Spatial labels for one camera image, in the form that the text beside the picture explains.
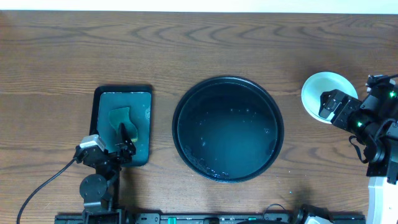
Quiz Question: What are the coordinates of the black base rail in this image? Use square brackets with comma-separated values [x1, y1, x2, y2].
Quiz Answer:
[54, 204, 366, 224]

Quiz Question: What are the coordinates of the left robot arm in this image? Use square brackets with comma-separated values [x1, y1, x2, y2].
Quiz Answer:
[73, 123, 136, 223]

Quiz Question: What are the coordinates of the black round tray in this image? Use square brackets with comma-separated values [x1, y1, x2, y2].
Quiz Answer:
[172, 76, 284, 183]

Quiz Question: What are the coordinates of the mint plate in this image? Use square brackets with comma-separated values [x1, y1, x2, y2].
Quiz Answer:
[301, 72, 358, 124]

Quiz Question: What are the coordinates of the left black cable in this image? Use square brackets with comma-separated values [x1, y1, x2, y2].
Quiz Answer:
[16, 157, 78, 224]

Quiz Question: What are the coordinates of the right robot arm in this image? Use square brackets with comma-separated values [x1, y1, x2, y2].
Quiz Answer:
[319, 90, 397, 223]

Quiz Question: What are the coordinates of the black rectangular water tray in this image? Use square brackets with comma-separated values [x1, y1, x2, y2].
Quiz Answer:
[89, 85, 152, 167]

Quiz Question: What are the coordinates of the green scouring sponge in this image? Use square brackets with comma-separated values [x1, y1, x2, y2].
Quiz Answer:
[109, 107, 138, 142]

